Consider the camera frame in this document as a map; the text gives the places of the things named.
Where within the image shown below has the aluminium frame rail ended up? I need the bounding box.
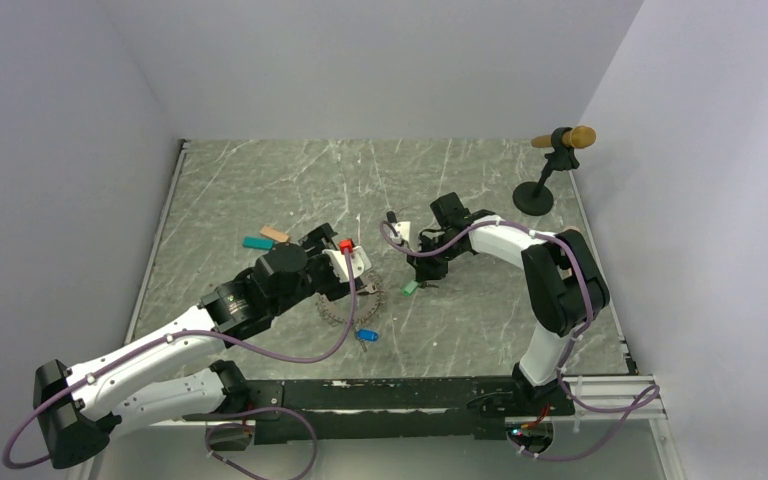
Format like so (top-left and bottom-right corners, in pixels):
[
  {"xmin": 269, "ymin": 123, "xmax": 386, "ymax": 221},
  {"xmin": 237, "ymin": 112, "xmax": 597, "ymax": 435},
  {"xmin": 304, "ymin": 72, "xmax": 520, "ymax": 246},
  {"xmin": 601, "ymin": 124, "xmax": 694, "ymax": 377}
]
[{"xmin": 564, "ymin": 375, "xmax": 656, "ymax": 421}]

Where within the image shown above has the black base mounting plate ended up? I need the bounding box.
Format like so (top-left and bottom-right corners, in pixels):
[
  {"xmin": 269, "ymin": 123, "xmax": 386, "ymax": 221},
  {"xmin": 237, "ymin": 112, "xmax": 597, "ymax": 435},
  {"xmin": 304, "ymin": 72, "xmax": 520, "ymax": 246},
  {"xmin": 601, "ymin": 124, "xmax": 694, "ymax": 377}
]
[{"xmin": 182, "ymin": 376, "xmax": 577, "ymax": 446}]

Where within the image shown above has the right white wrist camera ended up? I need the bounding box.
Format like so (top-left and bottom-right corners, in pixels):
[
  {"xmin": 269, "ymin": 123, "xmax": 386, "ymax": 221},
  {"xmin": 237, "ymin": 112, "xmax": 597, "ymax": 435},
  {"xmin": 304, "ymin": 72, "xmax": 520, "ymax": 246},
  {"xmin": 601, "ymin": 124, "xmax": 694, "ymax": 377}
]
[{"xmin": 391, "ymin": 221, "xmax": 412, "ymax": 245}]

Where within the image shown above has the orange key tag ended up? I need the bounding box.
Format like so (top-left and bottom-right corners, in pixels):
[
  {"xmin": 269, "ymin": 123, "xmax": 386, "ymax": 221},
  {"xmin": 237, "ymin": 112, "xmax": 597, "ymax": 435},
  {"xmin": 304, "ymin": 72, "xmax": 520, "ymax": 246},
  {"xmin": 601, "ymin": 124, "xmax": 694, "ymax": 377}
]
[{"xmin": 259, "ymin": 226, "xmax": 291, "ymax": 243}]

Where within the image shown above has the black microphone stand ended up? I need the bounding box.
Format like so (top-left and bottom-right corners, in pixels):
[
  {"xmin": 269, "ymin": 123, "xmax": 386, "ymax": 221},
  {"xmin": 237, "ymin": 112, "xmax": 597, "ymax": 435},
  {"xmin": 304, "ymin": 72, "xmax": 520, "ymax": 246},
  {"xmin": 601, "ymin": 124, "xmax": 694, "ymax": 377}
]
[{"xmin": 512, "ymin": 143, "xmax": 580, "ymax": 216}]

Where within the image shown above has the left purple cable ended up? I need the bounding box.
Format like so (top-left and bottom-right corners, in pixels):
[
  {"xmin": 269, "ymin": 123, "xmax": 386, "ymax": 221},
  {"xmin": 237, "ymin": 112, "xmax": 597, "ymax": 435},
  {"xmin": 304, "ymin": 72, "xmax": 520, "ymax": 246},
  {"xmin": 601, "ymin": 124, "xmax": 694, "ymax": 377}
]
[{"xmin": 2, "ymin": 248, "xmax": 359, "ymax": 473}]

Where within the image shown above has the teal key tag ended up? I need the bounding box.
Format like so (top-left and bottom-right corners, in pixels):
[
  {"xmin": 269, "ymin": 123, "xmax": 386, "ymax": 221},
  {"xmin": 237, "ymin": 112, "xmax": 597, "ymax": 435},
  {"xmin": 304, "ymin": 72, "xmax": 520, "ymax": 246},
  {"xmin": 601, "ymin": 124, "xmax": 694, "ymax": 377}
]
[{"xmin": 241, "ymin": 236, "xmax": 275, "ymax": 251}]

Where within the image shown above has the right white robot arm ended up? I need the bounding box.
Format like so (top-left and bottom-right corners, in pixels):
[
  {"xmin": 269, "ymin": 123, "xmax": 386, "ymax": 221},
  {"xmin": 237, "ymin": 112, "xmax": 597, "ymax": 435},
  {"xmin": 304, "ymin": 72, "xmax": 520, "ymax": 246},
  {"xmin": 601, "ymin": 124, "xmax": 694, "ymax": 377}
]
[{"xmin": 407, "ymin": 193, "xmax": 610, "ymax": 416}]

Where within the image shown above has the gold microphone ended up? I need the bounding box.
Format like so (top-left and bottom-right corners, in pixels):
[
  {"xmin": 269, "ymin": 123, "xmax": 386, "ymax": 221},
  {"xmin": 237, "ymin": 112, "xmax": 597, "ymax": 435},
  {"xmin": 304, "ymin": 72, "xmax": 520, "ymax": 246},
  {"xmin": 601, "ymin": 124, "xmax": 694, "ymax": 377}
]
[{"xmin": 530, "ymin": 125, "xmax": 597, "ymax": 149}]

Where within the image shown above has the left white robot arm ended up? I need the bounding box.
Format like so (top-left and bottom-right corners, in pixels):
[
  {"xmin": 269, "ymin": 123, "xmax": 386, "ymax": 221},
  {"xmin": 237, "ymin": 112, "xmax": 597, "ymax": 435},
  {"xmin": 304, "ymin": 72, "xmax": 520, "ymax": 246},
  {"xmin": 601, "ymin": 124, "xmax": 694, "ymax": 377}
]
[{"xmin": 33, "ymin": 224, "xmax": 372, "ymax": 469}]

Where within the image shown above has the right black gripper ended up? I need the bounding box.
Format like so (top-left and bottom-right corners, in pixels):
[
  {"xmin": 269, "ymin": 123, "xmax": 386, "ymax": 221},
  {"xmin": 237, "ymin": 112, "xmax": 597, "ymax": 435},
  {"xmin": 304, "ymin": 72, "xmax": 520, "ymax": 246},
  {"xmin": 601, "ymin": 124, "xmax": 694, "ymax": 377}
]
[{"xmin": 407, "ymin": 234, "xmax": 465, "ymax": 284}]

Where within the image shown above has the blue tagged key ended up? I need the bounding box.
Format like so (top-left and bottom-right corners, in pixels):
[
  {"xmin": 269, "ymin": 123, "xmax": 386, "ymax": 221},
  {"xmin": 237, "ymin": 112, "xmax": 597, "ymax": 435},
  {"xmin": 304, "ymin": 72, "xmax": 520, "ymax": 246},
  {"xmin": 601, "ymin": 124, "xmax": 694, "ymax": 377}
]
[{"xmin": 354, "ymin": 329, "xmax": 379, "ymax": 353}]

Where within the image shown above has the round metal keyring disc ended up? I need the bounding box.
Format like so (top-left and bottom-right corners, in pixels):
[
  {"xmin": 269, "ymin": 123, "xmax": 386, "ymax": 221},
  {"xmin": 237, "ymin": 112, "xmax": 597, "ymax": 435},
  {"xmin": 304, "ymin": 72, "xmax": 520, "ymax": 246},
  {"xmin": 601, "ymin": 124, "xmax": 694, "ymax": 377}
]
[{"xmin": 316, "ymin": 281, "xmax": 387, "ymax": 329}]

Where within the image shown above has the green tagged key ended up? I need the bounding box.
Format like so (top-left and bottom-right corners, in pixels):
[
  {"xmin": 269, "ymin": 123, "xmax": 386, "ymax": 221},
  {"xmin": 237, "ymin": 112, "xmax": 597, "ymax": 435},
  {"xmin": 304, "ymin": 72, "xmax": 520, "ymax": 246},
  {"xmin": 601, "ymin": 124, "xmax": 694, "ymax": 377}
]
[{"xmin": 401, "ymin": 280, "xmax": 421, "ymax": 297}]

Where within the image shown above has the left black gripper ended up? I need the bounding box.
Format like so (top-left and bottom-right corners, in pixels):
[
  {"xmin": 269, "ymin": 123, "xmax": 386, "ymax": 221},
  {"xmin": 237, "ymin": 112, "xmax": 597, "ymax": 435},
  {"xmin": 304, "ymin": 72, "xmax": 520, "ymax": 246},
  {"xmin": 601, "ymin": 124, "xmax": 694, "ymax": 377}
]
[{"xmin": 270, "ymin": 224, "xmax": 364, "ymax": 318}]

